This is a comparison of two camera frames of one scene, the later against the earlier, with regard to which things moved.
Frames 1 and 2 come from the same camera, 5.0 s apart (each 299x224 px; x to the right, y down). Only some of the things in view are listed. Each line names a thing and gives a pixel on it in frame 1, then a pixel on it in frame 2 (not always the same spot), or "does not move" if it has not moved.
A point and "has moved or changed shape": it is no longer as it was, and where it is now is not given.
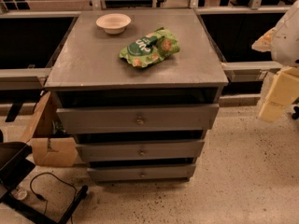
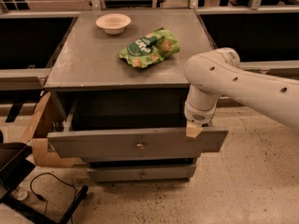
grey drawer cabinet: [139, 90] does not move
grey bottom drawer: [176, 172] does not move
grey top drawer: [141, 119] has moved or changed shape
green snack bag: [150, 49] does not move
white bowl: [113, 23] does not move
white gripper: [287, 42] -> [198, 114]
